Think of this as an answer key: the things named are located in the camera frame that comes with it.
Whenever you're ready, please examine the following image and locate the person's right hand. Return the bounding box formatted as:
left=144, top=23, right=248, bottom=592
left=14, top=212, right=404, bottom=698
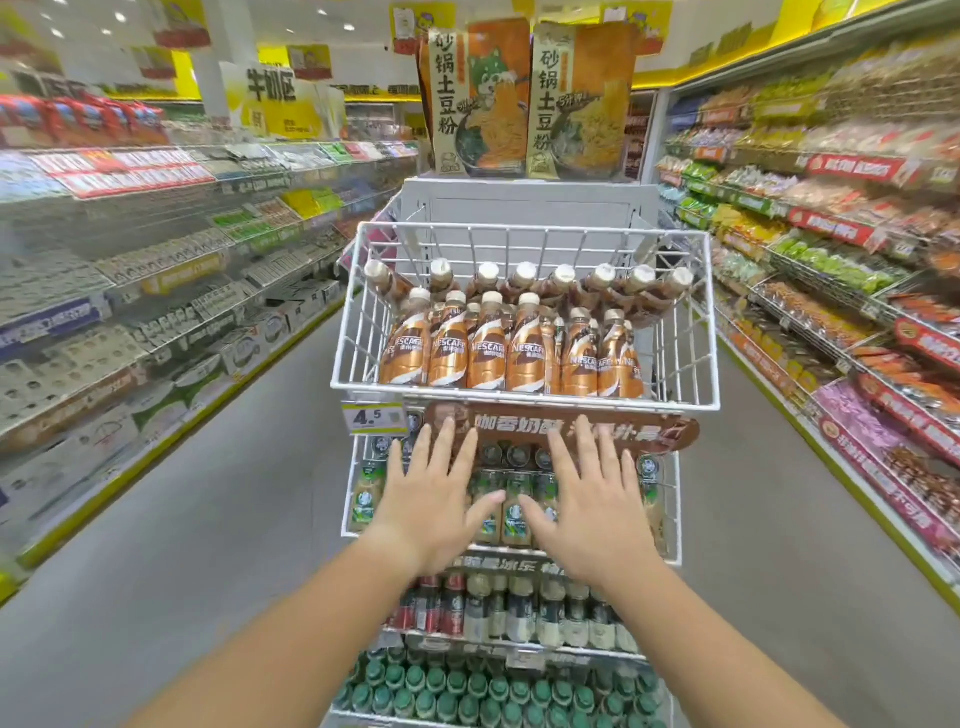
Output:
left=517, top=415, right=661, bottom=588

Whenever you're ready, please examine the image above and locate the person's left hand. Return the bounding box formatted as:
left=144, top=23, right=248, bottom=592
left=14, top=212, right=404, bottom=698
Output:
left=372, top=417, right=507, bottom=577

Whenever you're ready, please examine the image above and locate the person's left forearm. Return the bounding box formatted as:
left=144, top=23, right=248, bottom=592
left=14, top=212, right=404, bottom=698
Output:
left=123, top=525, right=430, bottom=728

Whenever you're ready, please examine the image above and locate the person's right forearm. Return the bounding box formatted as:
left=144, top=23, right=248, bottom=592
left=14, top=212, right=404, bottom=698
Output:
left=579, top=551, right=849, bottom=728

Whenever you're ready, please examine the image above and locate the group of glass coffee bottles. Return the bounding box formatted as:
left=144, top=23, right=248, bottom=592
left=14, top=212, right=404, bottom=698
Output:
left=349, top=435, right=669, bottom=558

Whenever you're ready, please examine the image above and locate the brown promotional banner strip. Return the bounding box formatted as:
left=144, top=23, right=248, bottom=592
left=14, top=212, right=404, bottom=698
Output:
left=420, top=401, right=702, bottom=456

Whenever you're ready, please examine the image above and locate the yellow price tag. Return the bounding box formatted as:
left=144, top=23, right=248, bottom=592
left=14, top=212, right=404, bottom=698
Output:
left=342, top=401, right=409, bottom=438

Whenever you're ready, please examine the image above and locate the row of red and white bottles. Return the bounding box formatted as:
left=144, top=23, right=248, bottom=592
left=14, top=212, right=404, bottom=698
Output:
left=388, top=571, right=640, bottom=654

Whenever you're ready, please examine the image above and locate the group of brown coffee bottles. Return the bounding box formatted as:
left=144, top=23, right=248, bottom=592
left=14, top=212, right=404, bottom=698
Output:
left=363, top=257, right=696, bottom=400

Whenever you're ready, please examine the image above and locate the group of green-capped bottles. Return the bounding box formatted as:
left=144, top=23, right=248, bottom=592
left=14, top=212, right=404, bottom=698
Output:
left=333, top=648, right=669, bottom=728

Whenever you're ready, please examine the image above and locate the snack shelf unit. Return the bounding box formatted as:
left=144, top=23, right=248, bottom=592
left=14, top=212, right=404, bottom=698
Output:
left=645, top=0, right=960, bottom=609

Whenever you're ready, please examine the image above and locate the refrigerated dairy shelf unit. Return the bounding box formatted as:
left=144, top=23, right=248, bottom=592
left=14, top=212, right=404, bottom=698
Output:
left=0, top=90, right=421, bottom=601

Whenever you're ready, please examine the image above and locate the orange noodle bag with bowl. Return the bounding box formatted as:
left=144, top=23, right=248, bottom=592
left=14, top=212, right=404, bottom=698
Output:
left=526, top=21, right=640, bottom=181

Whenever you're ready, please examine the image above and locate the orange noodle bag with dog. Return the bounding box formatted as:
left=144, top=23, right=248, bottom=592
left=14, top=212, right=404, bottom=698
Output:
left=418, top=18, right=532, bottom=179

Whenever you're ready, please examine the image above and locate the yellow and white hanging sign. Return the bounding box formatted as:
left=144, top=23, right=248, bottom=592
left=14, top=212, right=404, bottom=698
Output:
left=219, top=61, right=350, bottom=140

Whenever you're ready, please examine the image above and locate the row of red packets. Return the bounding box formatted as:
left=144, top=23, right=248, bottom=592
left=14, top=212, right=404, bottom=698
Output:
left=0, top=93, right=170, bottom=149

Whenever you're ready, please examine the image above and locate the white wire basket display rack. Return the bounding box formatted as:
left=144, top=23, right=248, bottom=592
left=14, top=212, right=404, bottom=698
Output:
left=321, top=176, right=723, bottom=728

